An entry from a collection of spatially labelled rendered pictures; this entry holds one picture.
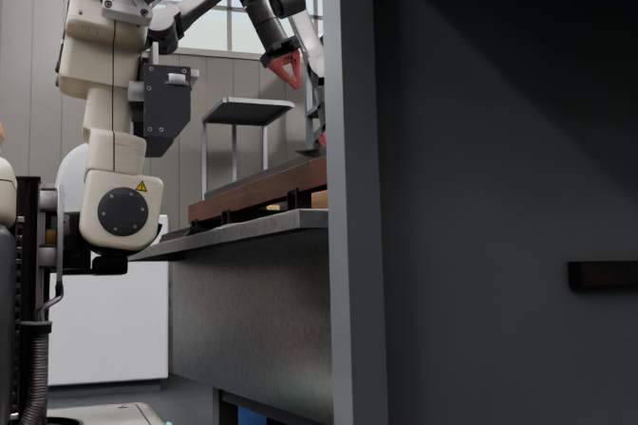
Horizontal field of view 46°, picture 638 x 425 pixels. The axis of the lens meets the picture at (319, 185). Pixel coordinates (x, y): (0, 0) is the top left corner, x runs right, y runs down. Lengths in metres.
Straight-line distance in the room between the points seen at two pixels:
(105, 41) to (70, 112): 3.70
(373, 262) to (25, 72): 4.84
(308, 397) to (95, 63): 0.84
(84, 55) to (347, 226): 1.07
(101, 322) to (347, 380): 3.66
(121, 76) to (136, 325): 2.81
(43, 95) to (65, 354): 1.91
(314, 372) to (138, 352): 2.95
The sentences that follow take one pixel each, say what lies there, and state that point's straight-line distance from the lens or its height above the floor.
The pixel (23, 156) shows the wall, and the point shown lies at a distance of 5.35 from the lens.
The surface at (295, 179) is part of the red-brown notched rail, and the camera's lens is 1.66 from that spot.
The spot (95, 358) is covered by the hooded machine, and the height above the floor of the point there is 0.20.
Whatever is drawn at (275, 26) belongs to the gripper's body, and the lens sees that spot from 1.63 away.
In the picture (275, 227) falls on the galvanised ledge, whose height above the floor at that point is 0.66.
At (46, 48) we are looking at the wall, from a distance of 5.52.
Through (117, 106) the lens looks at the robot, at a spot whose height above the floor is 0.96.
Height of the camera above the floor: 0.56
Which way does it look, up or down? 8 degrees up
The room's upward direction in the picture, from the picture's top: 2 degrees counter-clockwise
